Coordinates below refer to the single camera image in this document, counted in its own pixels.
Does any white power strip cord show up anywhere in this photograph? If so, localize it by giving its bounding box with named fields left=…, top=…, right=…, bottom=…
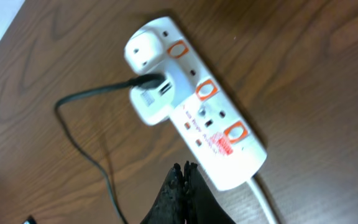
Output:
left=246, top=177, right=279, bottom=224

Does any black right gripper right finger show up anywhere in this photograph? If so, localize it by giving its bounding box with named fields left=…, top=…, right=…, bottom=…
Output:
left=184, top=161, right=235, bottom=224

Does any white USB charger adapter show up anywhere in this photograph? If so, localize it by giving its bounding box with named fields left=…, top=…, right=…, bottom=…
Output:
left=129, top=60, right=195, bottom=126

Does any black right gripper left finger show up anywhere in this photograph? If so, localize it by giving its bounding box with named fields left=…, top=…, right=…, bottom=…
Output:
left=140, top=163, right=185, bottom=224

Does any white power strip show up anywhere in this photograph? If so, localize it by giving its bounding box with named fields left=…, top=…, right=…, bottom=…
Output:
left=124, top=17, right=267, bottom=191

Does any black USB charging cable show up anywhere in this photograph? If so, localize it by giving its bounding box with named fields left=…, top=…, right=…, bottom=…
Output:
left=53, top=73, right=167, bottom=224

